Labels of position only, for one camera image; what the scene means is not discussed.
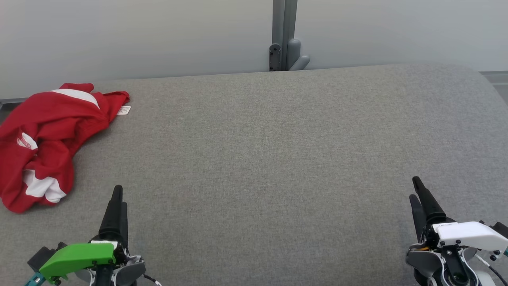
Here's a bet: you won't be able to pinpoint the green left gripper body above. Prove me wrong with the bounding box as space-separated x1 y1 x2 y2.
39 238 129 283

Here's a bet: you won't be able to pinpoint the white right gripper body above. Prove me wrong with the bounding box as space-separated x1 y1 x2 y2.
420 218 508 255

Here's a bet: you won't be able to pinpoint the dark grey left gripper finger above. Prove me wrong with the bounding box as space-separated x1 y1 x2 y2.
121 202 128 245
98 185 123 241

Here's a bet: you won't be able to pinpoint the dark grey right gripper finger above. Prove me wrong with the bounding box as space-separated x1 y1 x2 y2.
410 194 427 242
413 176 447 224

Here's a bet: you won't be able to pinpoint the red shorts with white waistband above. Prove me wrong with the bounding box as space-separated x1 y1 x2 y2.
0 88 110 214

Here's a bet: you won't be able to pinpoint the black left cable teal connector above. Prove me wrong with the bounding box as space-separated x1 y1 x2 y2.
24 272 45 286

